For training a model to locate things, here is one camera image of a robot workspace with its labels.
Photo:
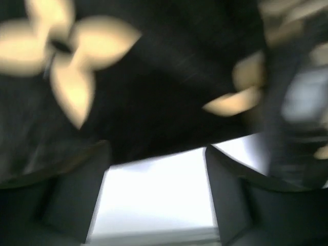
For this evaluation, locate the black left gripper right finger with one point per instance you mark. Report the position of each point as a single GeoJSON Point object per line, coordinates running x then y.
{"type": "Point", "coordinates": [253, 209]}

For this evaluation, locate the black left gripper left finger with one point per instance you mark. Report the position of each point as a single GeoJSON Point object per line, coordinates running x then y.
{"type": "Point", "coordinates": [55, 206]}

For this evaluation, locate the black floral plush pillowcase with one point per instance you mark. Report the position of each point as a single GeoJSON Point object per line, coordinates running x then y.
{"type": "Point", "coordinates": [159, 77]}

